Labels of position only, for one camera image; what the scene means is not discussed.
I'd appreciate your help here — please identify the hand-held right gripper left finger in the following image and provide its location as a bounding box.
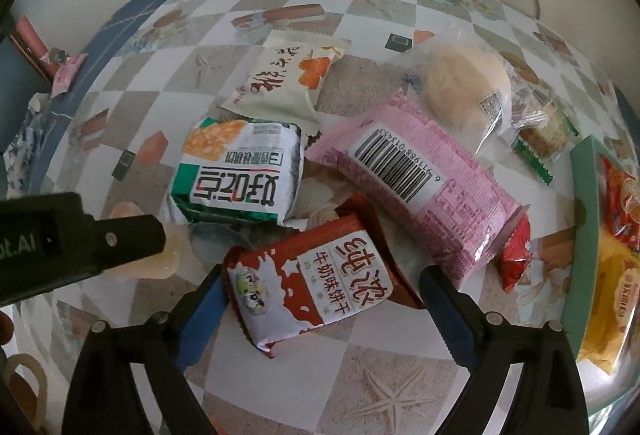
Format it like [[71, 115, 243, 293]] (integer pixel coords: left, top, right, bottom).
[[61, 262, 231, 435]]

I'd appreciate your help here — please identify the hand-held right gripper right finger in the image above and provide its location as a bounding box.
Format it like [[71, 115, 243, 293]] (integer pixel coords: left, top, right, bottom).
[[419, 265, 586, 435]]

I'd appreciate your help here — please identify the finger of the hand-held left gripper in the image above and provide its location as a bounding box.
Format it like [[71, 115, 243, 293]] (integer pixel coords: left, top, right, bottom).
[[92, 214, 167, 272]]

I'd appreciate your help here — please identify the pale jelly cup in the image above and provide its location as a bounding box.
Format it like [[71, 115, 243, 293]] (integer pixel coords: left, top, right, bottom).
[[107, 202, 182, 284]]

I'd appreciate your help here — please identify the green orange cracker packet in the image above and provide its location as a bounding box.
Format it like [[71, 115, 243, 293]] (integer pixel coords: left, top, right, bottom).
[[162, 116, 306, 229]]

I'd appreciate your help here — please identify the dark red milk biscuit packet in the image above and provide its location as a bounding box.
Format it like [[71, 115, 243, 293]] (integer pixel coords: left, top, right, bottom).
[[224, 194, 422, 360]]

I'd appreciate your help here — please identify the pink snack packet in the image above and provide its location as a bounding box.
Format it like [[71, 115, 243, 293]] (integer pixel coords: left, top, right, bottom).
[[304, 102, 524, 292]]

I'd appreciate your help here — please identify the yellow snack packet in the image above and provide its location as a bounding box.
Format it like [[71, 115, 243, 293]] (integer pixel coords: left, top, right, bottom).
[[579, 235, 640, 377]]

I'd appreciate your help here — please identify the teal cardboard tray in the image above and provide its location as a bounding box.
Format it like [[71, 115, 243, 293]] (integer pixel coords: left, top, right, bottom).
[[560, 134, 640, 368]]

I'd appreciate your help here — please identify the large red snack packet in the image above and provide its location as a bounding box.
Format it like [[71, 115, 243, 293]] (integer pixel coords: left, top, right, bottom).
[[597, 154, 640, 252]]

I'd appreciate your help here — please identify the cream snack packet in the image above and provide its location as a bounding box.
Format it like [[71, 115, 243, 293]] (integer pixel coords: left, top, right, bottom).
[[219, 31, 352, 142]]

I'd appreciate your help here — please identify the small red snack packet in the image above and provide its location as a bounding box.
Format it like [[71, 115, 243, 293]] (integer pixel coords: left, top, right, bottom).
[[497, 209, 532, 294]]

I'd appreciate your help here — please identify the small pink packet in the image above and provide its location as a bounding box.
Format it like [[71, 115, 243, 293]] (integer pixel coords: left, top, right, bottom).
[[49, 54, 89, 97]]

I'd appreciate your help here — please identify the sandwich cake in clear packet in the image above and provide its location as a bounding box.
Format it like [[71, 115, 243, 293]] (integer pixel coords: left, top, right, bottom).
[[509, 80, 582, 187]]

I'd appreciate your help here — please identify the round bun in clear packet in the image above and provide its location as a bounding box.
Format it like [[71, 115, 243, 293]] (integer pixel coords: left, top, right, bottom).
[[404, 28, 532, 157]]

